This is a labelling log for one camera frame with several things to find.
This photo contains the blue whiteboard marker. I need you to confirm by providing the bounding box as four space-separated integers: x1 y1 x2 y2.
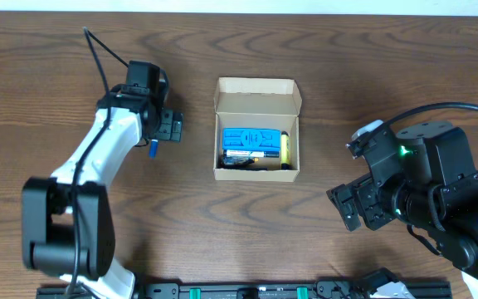
149 139 159 159

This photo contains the brown cardboard box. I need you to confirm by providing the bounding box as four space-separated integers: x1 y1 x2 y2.
213 77 302 182

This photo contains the blue whiteboard eraser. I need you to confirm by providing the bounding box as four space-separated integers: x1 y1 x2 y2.
222 128 280 151

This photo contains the black whiteboard marker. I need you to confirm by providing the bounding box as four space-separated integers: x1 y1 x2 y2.
223 149 280 158

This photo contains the yellow highlighter pen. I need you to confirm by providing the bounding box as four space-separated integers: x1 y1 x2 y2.
280 131 290 170

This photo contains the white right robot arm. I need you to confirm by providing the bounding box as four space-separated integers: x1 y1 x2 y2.
327 121 478 285

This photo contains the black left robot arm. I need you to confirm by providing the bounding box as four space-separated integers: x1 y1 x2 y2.
22 61 183 299

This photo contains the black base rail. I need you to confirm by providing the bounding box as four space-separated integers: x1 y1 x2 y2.
35 267 454 299

